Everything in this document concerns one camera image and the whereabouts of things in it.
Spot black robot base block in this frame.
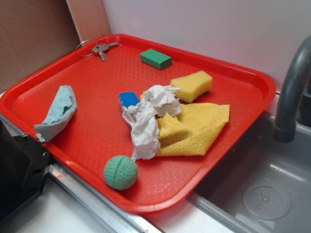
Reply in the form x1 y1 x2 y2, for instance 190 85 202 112
0 123 51 224

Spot yellow microfibre cloth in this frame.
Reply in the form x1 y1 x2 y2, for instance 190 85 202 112
139 103 230 160

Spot green rectangular sponge block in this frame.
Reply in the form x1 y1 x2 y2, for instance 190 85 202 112
139 49 173 70

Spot metal key ring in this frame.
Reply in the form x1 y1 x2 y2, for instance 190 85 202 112
74 39 98 58

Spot grey plastic sink basin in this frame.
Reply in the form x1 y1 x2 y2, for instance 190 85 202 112
188 113 311 233

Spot white crumpled cloth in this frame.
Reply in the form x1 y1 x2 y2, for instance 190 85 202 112
121 85 182 161

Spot green foam ball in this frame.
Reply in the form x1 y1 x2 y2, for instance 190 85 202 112
104 155 138 190

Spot yellow sponge with dark pad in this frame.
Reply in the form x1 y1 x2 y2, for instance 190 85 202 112
170 71 213 103

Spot grey faucet spout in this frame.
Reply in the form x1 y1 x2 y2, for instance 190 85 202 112
273 36 311 143

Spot red plastic tray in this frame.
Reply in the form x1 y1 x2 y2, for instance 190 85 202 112
0 34 276 214

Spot silver keys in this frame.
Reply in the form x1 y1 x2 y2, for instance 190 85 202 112
92 42 121 61

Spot brown cardboard panel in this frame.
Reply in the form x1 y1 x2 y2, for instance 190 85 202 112
0 0 111 92

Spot blue sponge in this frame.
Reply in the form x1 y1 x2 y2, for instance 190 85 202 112
119 92 139 108

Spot light blue folded cloth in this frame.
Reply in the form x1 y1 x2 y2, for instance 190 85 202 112
35 85 77 143

